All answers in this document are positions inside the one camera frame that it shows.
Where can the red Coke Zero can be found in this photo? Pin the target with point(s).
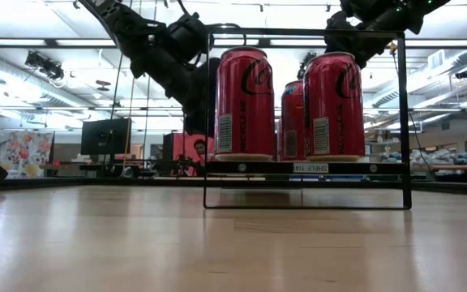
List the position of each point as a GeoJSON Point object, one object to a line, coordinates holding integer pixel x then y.
{"type": "Point", "coordinates": [243, 109]}
{"type": "Point", "coordinates": [334, 109]}

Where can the black computer monitor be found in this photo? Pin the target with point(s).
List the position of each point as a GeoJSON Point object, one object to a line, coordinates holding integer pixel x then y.
{"type": "Point", "coordinates": [105, 136]}

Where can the red Coke can shelf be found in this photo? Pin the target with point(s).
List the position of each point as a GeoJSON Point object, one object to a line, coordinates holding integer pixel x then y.
{"type": "Point", "coordinates": [292, 121]}

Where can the wooden background table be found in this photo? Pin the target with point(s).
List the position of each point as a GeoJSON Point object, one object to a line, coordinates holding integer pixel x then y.
{"type": "Point", "coordinates": [452, 167]}

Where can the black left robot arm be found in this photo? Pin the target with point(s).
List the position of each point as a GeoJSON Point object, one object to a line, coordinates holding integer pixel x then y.
{"type": "Point", "coordinates": [148, 52]}

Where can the person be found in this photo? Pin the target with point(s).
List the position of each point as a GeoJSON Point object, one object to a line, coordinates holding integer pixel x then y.
{"type": "Point", "coordinates": [198, 147]}

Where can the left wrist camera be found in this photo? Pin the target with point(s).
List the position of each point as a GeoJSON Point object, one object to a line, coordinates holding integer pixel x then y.
{"type": "Point", "coordinates": [189, 38]}

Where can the black ceiling-mounted device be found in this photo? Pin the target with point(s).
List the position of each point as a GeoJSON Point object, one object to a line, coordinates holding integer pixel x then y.
{"type": "Point", "coordinates": [465, 74]}

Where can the black aluminium table frame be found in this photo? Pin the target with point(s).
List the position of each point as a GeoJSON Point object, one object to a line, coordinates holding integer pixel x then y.
{"type": "Point", "coordinates": [75, 183]}

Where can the red panel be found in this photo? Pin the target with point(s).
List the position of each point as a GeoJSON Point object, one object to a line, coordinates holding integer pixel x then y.
{"type": "Point", "coordinates": [182, 148]}

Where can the floral cloth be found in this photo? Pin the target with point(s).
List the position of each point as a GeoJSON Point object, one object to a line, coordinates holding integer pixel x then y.
{"type": "Point", "coordinates": [20, 154]}

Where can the black ceiling camera cluster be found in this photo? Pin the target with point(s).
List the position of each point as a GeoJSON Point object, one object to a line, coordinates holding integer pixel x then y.
{"type": "Point", "coordinates": [43, 64]}

